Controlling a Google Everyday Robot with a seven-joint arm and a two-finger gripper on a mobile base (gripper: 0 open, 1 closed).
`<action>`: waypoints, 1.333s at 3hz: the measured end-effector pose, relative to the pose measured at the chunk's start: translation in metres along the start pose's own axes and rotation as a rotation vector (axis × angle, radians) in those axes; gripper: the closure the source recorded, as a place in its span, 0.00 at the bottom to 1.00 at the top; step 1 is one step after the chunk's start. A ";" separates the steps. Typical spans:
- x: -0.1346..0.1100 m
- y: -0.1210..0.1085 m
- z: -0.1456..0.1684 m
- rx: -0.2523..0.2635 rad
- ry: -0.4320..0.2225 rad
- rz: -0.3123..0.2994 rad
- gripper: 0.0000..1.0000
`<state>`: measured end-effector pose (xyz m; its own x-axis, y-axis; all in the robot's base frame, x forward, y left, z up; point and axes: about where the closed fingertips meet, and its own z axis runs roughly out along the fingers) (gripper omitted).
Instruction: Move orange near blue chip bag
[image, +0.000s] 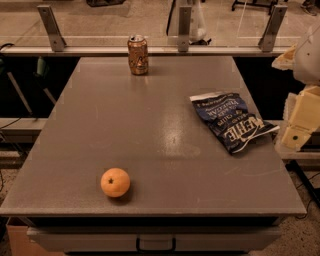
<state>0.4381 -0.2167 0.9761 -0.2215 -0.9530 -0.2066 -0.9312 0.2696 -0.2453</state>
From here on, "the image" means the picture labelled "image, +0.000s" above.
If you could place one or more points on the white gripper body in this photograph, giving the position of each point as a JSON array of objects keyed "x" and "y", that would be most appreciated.
[{"x": 309, "y": 60}]

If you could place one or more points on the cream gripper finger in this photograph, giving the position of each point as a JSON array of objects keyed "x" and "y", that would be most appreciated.
[
  {"x": 302, "y": 116},
  {"x": 286, "y": 60}
]

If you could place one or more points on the orange fruit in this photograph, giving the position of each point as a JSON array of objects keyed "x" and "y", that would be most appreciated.
[{"x": 115, "y": 182}]

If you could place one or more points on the blue kettle chip bag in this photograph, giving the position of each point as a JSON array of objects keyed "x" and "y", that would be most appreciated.
[{"x": 228, "y": 117}]

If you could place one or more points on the gold soda can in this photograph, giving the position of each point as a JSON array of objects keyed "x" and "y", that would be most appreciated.
[{"x": 138, "y": 54}]

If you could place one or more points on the glass barrier panel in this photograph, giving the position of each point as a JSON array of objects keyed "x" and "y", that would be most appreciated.
[{"x": 82, "y": 25}]

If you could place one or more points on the grey table drawer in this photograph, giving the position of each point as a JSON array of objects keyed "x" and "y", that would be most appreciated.
[{"x": 123, "y": 239}]

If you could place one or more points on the cardboard box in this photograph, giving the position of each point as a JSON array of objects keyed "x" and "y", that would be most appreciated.
[{"x": 21, "y": 244}]

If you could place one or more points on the right metal bracket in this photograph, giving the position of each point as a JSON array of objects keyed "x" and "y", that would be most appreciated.
[{"x": 268, "y": 39}]

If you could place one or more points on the metal bracket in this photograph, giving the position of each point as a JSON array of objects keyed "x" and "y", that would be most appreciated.
[
  {"x": 56, "y": 40},
  {"x": 268, "y": 39},
  {"x": 184, "y": 28}
]

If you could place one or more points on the middle metal bracket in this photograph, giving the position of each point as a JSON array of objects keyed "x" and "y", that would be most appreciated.
[{"x": 184, "y": 28}]

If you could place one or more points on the black drawer handle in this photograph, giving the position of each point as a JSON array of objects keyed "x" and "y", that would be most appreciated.
[{"x": 155, "y": 245}]

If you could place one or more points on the left metal bracket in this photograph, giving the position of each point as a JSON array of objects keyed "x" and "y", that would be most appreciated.
[{"x": 56, "y": 40}]

